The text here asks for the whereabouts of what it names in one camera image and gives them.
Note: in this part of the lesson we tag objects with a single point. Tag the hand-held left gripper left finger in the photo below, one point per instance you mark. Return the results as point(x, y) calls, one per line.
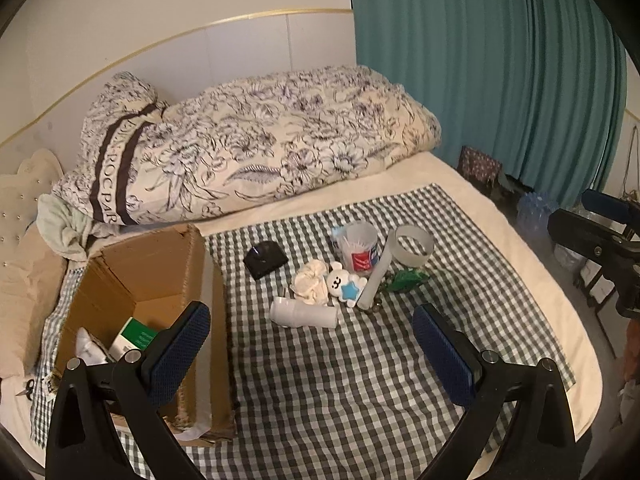
point(182, 350)

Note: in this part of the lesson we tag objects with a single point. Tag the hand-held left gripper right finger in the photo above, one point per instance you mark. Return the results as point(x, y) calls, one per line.
point(445, 355)

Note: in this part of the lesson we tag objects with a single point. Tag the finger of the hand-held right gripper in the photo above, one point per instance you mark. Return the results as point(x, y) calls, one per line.
point(605, 204)
point(575, 230)

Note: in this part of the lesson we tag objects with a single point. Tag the green plastic packet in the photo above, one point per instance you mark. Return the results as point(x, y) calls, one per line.
point(407, 280)

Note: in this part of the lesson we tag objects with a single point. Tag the brown cardboard box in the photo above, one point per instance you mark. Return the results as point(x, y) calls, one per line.
point(150, 270)

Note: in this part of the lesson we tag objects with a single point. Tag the grey tape roll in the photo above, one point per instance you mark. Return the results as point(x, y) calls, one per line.
point(400, 257)

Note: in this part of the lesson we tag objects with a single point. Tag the clear cotton swab jar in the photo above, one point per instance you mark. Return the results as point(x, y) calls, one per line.
point(362, 250)

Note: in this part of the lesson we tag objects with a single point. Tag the white cloth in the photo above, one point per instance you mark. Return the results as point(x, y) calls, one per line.
point(310, 282)

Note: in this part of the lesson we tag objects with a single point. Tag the person's right forearm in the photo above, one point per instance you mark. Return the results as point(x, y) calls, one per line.
point(632, 345)

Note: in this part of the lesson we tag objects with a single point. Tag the green and white box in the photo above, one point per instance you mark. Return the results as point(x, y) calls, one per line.
point(137, 335)

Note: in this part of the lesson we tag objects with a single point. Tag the white plastic wrapper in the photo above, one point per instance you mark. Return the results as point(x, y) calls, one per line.
point(92, 350)

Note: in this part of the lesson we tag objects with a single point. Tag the white tube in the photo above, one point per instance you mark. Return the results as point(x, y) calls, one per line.
point(372, 285)

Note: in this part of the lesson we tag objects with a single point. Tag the dark patterned bag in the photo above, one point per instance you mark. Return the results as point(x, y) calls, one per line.
point(477, 165)

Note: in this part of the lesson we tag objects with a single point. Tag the small black box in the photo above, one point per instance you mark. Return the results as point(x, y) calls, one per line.
point(265, 260)

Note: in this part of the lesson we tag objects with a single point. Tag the green checkered cloth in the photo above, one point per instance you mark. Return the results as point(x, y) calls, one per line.
point(325, 385)

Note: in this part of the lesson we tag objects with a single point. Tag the white bear toy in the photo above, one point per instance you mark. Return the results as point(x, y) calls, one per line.
point(340, 282)

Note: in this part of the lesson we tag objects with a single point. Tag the small scissors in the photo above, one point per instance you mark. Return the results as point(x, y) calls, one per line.
point(29, 387)

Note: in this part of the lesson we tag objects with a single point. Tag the beige pillow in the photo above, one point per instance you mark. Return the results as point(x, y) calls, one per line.
point(25, 300)

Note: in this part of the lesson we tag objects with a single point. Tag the mint green towel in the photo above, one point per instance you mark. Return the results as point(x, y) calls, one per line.
point(65, 230)

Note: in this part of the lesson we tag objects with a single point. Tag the teal curtain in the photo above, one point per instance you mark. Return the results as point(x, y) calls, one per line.
point(475, 60)

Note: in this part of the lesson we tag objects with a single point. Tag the cream tufted headboard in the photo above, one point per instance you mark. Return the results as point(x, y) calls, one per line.
point(20, 200)

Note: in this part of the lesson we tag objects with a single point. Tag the floral duvet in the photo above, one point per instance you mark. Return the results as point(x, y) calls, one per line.
point(300, 125)

